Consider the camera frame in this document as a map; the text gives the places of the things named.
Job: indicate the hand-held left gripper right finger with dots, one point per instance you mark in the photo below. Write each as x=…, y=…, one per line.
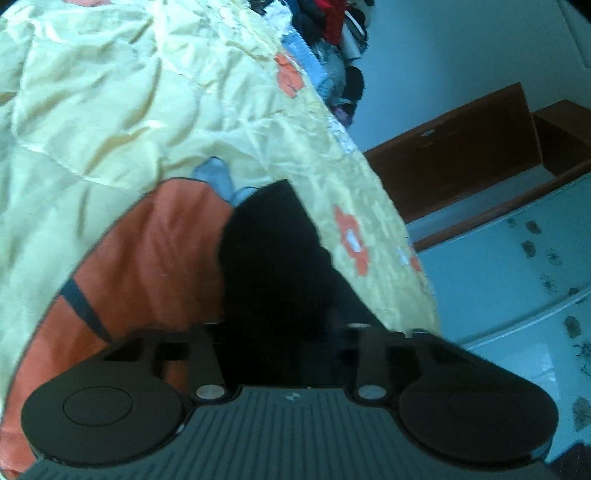
x=369, y=355

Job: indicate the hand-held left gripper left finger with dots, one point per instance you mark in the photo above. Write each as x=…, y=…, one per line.
x=203, y=355

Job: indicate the black pants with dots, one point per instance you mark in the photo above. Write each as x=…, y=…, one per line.
x=277, y=277

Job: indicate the white wardrobe with decals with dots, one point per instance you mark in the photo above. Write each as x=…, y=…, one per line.
x=498, y=295

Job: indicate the brown wooden door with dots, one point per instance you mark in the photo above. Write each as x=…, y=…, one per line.
x=461, y=157

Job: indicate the yellow printed quilt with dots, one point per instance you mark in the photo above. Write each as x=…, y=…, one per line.
x=115, y=115

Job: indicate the pile of clothes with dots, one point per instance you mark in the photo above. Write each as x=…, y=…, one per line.
x=332, y=46

